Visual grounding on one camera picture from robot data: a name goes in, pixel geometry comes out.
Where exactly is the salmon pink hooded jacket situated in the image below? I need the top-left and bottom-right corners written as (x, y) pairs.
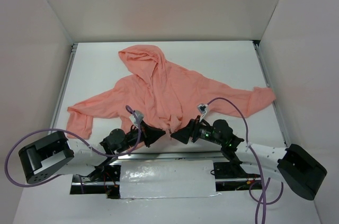
top-left (66, 45), bottom-right (276, 139)

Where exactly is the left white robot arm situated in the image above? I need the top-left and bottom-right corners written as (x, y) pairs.
top-left (19, 121), bottom-right (165, 185)

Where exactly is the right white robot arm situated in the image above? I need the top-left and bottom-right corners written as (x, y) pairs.
top-left (171, 118), bottom-right (327, 201)

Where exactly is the white foil-edged panel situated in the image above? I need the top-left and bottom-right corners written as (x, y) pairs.
top-left (119, 160), bottom-right (217, 199)

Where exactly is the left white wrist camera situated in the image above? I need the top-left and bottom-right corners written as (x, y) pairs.
top-left (129, 110), bottom-right (144, 127)

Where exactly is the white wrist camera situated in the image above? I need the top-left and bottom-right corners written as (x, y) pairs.
top-left (197, 103), bottom-right (209, 122)
top-left (129, 110), bottom-right (144, 127)

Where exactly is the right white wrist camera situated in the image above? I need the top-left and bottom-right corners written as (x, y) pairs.
top-left (197, 103), bottom-right (209, 122)

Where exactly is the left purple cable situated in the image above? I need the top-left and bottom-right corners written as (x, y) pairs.
top-left (5, 105), bottom-right (142, 188)

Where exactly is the aluminium table frame rail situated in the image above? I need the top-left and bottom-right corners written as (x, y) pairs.
top-left (52, 41), bottom-right (285, 158)

